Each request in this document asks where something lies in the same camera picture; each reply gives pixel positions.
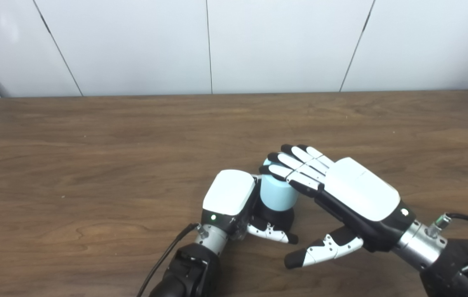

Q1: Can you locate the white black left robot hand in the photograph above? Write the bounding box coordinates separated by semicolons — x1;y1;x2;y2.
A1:
201;170;299;245

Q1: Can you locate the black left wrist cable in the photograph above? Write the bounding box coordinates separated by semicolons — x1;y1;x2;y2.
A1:
136;223;200;297

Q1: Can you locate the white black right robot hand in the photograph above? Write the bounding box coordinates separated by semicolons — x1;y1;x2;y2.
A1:
259;144;416;270

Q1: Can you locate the black funnel-shaped nozzle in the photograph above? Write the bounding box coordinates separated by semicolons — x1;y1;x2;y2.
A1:
254;202;295;233

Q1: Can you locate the light-blue hose piece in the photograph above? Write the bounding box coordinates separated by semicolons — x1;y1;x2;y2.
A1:
260;159;299;212

